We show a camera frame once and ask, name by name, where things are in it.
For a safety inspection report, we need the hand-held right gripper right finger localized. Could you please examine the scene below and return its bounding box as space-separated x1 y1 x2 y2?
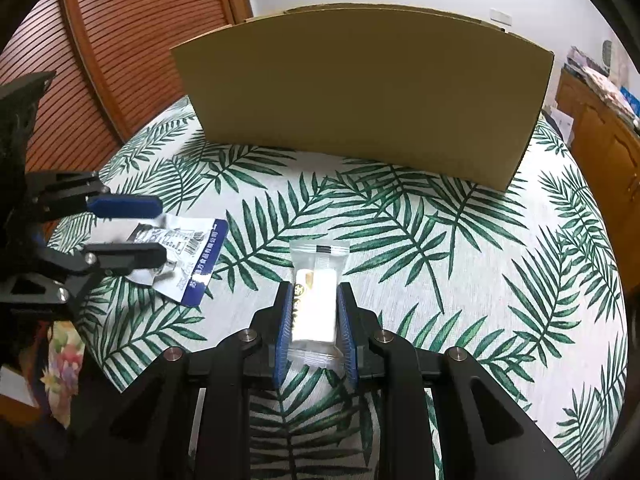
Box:
335 281 581 480

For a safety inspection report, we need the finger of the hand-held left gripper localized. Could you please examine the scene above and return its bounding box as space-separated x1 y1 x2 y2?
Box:
27 171 165 222
35 241 168 307

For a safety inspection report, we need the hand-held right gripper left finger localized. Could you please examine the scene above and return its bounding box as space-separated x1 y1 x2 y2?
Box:
65 281 296 480

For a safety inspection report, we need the clear packet with white snack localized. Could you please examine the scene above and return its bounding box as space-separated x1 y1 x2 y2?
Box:
289 240 351 361

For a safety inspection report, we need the silver blue snack packet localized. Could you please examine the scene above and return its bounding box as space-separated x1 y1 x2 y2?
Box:
82 212 230 308

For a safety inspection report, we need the brown cardboard box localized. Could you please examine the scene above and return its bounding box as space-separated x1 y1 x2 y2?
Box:
170 4 556 192

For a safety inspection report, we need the floral cloth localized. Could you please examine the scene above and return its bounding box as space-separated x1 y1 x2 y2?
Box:
47 320 86 428

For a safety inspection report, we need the wooden louvered door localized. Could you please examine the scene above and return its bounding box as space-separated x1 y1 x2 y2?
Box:
0 0 253 181

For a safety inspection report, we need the white paper bag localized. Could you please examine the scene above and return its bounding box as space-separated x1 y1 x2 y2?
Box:
547 105 576 141

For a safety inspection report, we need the wooden cabinet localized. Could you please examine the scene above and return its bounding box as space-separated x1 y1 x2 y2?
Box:
552 67 640 201

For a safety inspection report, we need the pile of folded cloths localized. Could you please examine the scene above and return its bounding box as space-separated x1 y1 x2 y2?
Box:
565 46 640 121

